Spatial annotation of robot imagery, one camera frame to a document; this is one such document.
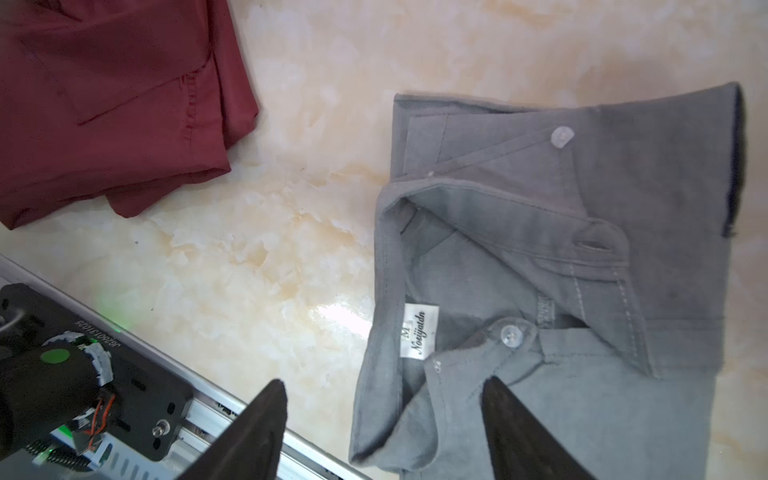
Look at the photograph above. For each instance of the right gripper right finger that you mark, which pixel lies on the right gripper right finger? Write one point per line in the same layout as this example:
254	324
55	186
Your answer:
520	446

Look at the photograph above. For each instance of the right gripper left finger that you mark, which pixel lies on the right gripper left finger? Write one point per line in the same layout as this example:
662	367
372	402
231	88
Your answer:
249	449

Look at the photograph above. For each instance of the grey long sleeve shirt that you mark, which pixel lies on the grey long sleeve shirt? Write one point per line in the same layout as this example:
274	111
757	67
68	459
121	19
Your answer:
578	255

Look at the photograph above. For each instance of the maroon long sleeve shirt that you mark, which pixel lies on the maroon long sleeve shirt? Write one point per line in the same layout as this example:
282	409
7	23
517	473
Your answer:
125	100

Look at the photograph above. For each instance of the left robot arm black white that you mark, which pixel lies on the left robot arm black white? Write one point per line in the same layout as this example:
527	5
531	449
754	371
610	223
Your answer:
60	371

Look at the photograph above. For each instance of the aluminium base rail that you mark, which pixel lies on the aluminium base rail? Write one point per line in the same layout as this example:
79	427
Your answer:
211	411

